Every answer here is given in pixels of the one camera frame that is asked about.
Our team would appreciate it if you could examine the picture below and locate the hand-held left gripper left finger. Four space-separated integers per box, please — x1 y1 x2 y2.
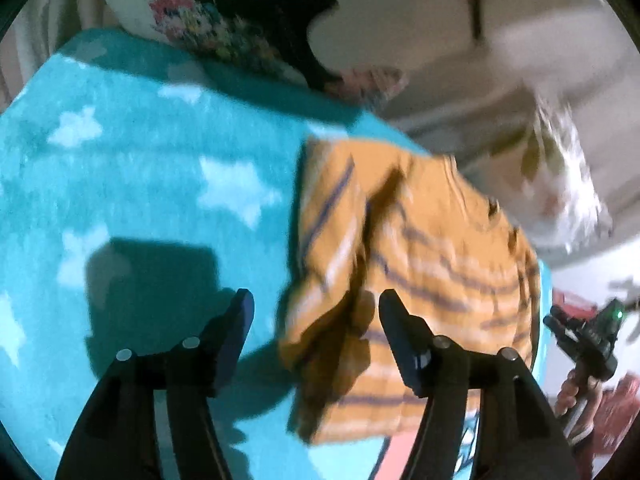
55 287 256 480

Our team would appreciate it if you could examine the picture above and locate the blue printed blanket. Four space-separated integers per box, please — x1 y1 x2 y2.
0 27 553 480

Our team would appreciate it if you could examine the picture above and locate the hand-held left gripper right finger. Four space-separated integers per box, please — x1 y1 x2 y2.
378 289 596 480

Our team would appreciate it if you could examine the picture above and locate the yellow striped sweater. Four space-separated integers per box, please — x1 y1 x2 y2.
277 139 543 445

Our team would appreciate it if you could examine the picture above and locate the white floral pillow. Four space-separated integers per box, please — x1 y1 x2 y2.
500 95 616 256

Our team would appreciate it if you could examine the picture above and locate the red cloth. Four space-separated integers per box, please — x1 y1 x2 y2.
597 375 640 463

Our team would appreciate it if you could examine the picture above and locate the person's right hand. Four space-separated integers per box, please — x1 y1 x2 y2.
557 369 602 414

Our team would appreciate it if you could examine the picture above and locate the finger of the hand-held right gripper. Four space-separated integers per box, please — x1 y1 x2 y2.
544 309 584 349

